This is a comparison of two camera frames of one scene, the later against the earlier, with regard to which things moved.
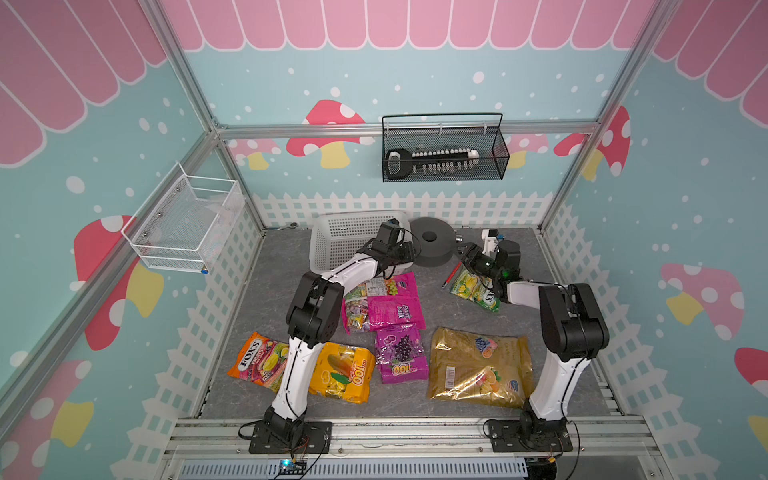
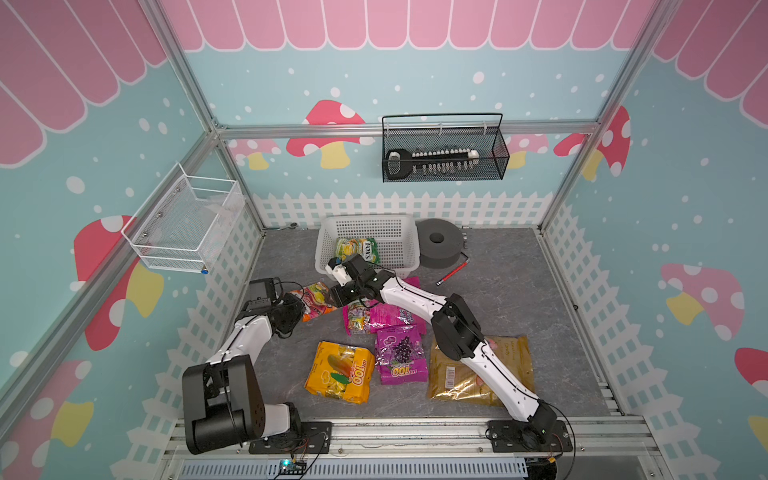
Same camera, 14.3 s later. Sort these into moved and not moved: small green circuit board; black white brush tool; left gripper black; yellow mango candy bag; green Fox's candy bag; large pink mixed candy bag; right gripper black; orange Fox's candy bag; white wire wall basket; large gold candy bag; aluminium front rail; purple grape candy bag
Moved: orange Fox's candy bag; left gripper black; right gripper black; green Fox's candy bag
Not moved: large pink mixed candy bag; aluminium front rail; small green circuit board; white wire wall basket; yellow mango candy bag; purple grape candy bag; large gold candy bag; black white brush tool
